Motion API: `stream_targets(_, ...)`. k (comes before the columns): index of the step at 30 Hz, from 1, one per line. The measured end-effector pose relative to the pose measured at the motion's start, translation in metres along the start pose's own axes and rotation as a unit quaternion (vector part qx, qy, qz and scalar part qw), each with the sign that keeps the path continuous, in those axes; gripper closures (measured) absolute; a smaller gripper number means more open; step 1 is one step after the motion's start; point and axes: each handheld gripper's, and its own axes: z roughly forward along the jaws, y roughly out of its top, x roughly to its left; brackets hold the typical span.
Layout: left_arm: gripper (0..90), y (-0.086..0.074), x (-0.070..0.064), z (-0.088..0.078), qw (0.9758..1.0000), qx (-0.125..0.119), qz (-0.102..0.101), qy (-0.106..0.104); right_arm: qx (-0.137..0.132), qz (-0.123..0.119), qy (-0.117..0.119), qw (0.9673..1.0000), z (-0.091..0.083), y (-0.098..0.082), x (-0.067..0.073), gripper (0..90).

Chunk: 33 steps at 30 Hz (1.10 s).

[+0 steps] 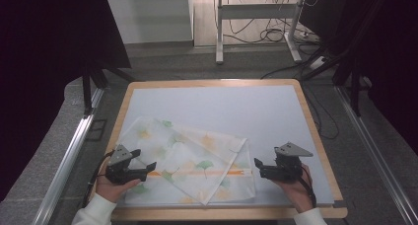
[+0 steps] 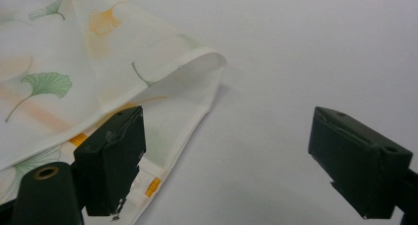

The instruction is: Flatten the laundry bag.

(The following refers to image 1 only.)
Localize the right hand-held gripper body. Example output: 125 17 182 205
274 141 314 183

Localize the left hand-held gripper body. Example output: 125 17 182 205
104 144 139 186

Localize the white leaf-print mesh laundry bag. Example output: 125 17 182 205
118 115 256 206

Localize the person's right hand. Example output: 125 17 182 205
272 164 315 213

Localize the person's left hand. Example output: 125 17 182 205
95 167 142 203

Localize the white table mat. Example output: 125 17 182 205
116 85 335 208

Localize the black metal stand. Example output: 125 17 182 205
301 45 364 117
81 62 136 116

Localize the white power strip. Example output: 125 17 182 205
309 55 328 71

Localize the black curtain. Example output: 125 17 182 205
299 0 418 155
0 0 132 201

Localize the white panel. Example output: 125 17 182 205
106 0 195 45

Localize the left hand-held gripper cable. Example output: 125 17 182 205
81 150 115 208

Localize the hand-held gripper cable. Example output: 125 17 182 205
297 165 318 208
81 150 115 208

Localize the black floor frame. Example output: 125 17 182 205
85 118 108 142

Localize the right hand-held gripper cable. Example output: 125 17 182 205
297 165 318 208

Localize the black floor cable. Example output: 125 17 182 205
304 83 340 140

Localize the aluminium rail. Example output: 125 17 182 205
32 86 105 225
334 85 418 225

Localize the tangle of black floor cables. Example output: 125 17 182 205
223 0 321 45

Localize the white metal stand frame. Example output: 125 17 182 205
215 0 304 65

